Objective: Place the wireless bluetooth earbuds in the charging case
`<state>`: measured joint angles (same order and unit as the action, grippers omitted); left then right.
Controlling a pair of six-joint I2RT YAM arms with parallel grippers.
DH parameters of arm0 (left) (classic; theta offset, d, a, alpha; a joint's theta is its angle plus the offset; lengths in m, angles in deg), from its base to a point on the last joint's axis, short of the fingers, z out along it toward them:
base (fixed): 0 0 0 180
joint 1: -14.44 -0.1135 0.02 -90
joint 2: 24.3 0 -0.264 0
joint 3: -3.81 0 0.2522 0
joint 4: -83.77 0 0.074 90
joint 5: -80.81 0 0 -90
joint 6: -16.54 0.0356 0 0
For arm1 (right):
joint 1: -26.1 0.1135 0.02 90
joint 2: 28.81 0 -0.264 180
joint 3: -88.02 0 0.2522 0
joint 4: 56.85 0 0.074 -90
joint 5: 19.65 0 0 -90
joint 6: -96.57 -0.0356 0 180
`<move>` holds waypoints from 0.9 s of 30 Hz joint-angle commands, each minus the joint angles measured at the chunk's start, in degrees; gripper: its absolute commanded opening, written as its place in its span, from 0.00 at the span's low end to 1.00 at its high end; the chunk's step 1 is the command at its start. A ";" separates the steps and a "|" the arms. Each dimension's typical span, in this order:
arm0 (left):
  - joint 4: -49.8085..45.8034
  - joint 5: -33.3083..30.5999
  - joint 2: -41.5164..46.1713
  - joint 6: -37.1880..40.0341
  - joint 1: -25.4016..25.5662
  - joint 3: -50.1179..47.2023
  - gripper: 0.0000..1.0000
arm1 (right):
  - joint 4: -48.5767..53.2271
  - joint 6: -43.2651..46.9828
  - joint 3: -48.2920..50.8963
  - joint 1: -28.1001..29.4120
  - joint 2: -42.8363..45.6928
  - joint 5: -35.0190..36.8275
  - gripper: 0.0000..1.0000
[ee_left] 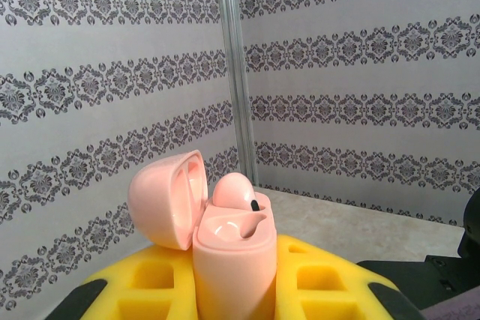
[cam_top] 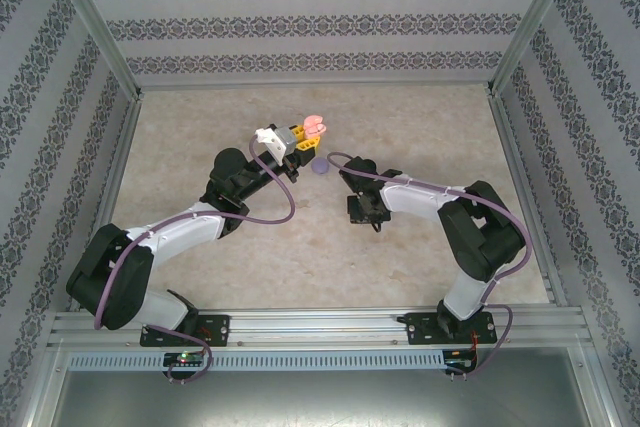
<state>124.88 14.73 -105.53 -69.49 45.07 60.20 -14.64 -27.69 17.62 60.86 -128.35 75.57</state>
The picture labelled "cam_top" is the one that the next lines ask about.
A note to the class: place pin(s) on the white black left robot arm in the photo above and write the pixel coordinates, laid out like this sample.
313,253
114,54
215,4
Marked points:
185,227

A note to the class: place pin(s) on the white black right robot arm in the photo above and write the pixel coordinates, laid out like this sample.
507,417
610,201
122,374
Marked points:
415,199

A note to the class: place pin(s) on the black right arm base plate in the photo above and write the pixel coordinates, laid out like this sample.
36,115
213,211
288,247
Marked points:
420,329

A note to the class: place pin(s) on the aluminium side rail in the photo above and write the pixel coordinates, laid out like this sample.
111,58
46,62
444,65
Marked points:
513,147
114,172

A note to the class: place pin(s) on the purple earbud charging case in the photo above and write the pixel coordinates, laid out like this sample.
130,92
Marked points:
320,165

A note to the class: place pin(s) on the aluminium mounting rail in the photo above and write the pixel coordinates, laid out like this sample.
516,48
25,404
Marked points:
310,327

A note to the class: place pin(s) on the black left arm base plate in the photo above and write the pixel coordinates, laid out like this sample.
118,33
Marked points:
215,329

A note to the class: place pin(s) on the grey metal base sheet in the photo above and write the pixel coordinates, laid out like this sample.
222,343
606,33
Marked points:
310,402

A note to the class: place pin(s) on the aluminium frame post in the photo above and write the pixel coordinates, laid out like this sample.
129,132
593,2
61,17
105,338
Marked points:
92,17
534,17
41,387
592,387

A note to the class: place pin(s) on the pink earbud charging case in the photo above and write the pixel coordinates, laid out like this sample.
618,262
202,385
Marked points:
315,122

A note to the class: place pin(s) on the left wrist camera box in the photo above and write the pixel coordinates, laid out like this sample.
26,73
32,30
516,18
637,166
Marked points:
280,139

